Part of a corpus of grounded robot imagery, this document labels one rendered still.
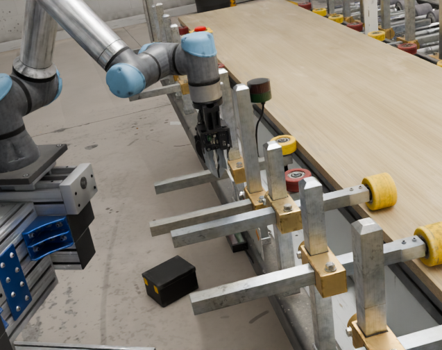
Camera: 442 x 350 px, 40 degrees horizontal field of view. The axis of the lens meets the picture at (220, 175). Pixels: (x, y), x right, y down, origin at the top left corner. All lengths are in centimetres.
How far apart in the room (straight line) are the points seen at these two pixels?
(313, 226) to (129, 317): 172
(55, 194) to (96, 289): 140
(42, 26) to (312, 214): 88
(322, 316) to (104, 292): 182
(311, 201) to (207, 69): 42
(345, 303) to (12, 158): 95
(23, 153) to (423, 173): 105
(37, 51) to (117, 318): 145
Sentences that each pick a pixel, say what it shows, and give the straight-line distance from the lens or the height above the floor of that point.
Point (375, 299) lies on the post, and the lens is 97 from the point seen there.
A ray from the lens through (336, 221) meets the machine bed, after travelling 173.
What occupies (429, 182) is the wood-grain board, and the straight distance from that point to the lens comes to 160.
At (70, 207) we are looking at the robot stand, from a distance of 167.
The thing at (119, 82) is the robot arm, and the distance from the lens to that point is 133.
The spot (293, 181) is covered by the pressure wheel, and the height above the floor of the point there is 91.
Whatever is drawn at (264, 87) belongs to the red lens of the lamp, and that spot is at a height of 116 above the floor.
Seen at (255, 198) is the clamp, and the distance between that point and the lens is 164.
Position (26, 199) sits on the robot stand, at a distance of 173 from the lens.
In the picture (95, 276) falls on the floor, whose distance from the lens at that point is 311.
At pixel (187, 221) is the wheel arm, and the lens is 162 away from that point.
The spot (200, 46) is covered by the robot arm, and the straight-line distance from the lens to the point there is 138.
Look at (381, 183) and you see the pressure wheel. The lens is 144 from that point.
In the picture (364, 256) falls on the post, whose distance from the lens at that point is 92.
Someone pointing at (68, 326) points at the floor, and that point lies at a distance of 285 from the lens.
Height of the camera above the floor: 163
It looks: 25 degrees down
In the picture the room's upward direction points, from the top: 9 degrees counter-clockwise
